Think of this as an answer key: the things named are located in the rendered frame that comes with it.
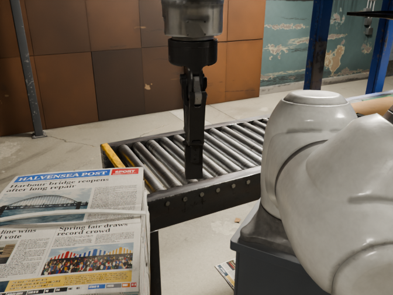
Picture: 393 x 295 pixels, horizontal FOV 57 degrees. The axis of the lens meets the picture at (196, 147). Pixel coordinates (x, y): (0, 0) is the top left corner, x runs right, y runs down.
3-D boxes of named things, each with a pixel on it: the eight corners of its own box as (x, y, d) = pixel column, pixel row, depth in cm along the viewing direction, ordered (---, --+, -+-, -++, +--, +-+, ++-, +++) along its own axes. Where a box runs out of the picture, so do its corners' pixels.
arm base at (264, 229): (354, 207, 79) (359, 184, 77) (338, 271, 61) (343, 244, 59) (272, 187, 87) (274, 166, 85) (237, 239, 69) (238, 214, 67)
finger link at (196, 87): (201, 64, 56) (206, 69, 51) (201, 97, 58) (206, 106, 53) (185, 64, 56) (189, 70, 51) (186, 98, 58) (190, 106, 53)
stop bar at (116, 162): (131, 194, 123) (131, 189, 122) (100, 148, 158) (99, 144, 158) (141, 191, 124) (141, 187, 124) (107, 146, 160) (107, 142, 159)
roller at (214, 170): (224, 173, 135) (234, 176, 138) (172, 132, 173) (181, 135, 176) (219, 185, 136) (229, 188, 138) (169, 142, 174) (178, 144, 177)
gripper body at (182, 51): (166, 34, 58) (168, 91, 62) (169, 41, 51) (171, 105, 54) (212, 33, 59) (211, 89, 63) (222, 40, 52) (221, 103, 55)
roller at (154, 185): (166, 205, 127) (153, 203, 125) (125, 155, 166) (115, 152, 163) (171, 192, 127) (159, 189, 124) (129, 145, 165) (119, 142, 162)
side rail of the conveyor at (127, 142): (105, 172, 163) (102, 148, 158) (102, 168, 168) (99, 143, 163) (327, 125, 220) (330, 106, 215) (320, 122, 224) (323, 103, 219)
